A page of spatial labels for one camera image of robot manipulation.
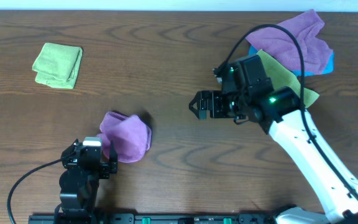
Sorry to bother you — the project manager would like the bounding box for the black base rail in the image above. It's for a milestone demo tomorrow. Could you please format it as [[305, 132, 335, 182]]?
[[28, 213, 276, 224]]

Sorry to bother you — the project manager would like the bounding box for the folded light green cloth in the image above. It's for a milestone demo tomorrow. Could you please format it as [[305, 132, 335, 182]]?
[[32, 43, 83, 89]]

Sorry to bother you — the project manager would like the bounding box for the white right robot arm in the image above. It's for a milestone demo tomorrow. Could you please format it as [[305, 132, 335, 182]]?
[[189, 54, 358, 223]]

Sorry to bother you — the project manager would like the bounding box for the purple crumpled cloth on pile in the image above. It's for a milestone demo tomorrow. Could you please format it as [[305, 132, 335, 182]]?
[[246, 9, 334, 75]]

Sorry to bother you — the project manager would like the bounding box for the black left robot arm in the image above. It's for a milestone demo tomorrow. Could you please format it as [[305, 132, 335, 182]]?
[[53, 137, 117, 223]]

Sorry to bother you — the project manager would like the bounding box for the blue cloth under pile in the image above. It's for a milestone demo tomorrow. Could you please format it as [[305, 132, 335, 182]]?
[[249, 45, 334, 77]]

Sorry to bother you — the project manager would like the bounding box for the purple cloth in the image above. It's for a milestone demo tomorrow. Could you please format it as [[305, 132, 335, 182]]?
[[246, 9, 334, 75], [97, 111, 152, 163]]

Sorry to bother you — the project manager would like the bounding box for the olive green flat cloth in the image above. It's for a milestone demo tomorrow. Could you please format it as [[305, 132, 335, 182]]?
[[255, 49, 320, 109]]

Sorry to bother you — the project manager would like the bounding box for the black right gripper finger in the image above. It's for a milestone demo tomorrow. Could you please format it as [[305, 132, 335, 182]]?
[[189, 91, 201, 108], [189, 104, 207, 119]]

